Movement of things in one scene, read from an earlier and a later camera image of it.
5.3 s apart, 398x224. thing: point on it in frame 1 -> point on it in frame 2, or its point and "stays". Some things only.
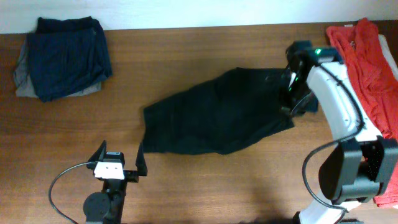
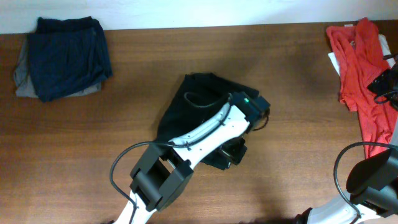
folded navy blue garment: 66,56 stays
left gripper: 131,175 -> 234,150
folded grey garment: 23,78 stays
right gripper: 289,104 -> 382,83
